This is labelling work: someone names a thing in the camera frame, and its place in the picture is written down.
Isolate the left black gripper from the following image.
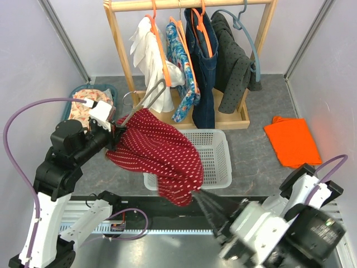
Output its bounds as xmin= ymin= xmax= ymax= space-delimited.
xmin=75 ymin=117 xmax=127 ymax=164

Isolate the red polka dot skirt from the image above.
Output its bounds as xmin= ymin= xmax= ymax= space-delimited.
xmin=106 ymin=108 xmax=204 ymax=207

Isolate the grey metal hanger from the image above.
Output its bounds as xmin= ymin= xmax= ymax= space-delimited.
xmin=120 ymin=79 xmax=167 ymax=127

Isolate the blue floral skirt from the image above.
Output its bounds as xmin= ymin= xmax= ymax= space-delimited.
xmin=166 ymin=22 xmax=201 ymax=123

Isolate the orange hanger of white skirt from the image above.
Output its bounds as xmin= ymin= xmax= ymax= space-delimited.
xmin=146 ymin=0 xmax=172 ymax=87

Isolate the orange hanger of floral skirt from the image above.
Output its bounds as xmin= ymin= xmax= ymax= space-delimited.
xmin=170 ymin=16 xmax=199 ymax=94

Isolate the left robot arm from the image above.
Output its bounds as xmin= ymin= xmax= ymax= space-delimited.
xmin=8 ymin=119 xmax=126 ymax=267

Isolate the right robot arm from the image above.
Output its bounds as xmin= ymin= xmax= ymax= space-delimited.
xmin=192 ymin=164 xmax=345 ymax=267

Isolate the dark denim skirt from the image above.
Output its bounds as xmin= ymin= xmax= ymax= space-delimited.
xmin=184 ymin=8 xmax=219 ymax=129

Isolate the orange hanger of denim skirt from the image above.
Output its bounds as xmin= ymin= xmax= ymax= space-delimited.
xmin=191 ymin=0 xmax=213 ymax=58

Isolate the blue-grey hanger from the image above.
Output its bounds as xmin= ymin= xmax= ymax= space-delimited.
xmin=213 ymin=0 xmax=261 ymax=82

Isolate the peach floral garment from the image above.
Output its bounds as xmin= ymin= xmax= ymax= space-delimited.
xmin=68 ymin=89 xmax=113 ymax=128

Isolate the teal laundry basket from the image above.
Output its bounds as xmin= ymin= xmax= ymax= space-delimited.
xmin=61 ymin=84 xmax=118 ymax=121

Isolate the white plastic laundry basket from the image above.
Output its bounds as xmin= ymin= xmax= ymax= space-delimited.
xmin=143 ymin=128 xmax=233 ymax=192

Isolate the orange folded cloth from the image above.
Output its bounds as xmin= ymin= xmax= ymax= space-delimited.
xmin=264 ymin=116 xmax=322 ymax=169

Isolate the dark grey dotted garment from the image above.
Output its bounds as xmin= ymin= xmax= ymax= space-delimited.
xmin=211 ymin=12 xmax=262 ymax=114

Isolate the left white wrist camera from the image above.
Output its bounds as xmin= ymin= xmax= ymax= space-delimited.
xmin=83 ymin=98 xmax=116 ymax=130

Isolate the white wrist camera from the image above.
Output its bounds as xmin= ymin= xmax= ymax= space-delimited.
xmin=230 ymin=202 xmax=290 ymax=267
xmin=83 ymin=98 xmax=116 ymax=130

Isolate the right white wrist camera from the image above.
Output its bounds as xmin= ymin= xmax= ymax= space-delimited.
xmin=230 ymin=202 xmax=290 ymax=267

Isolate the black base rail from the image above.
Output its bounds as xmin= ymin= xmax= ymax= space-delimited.
xmin=68 ymin=195 xmax=268 ymax=231

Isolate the slotted grey cable duct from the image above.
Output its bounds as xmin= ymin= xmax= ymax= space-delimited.
xmin=59 ymin=222 xmax=213 ymax=235

